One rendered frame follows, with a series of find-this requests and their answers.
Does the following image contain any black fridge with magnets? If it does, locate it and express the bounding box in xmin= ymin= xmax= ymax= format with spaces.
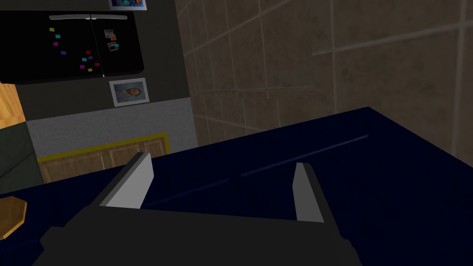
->
xmin=0 ymin=10 xmax=146 ymax=85

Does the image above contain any brown wooden knob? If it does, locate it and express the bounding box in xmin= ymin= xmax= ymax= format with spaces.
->
xmin=0 ymin=195 xmax=28 ymax=241

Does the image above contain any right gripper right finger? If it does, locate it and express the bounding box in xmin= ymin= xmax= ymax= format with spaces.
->
xmin=292 ymin=162 xmax=338 ymax=230

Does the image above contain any framed portrait picture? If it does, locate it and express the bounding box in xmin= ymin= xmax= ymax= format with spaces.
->
xmin=109 ymin=77 xmax=150 ymax=108

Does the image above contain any framed blue picture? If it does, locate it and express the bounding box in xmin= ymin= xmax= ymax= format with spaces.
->
xmin=108 ymin=0 xmax=148 ymax=11

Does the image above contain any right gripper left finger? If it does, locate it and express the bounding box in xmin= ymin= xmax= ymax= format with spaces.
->
xmin=90 ymin=151 xmax=154 ymax=210

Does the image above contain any wooden door with yellow frame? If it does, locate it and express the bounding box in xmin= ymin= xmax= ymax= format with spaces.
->
xmin=36 ymin=133 xmax=170 ymax=184

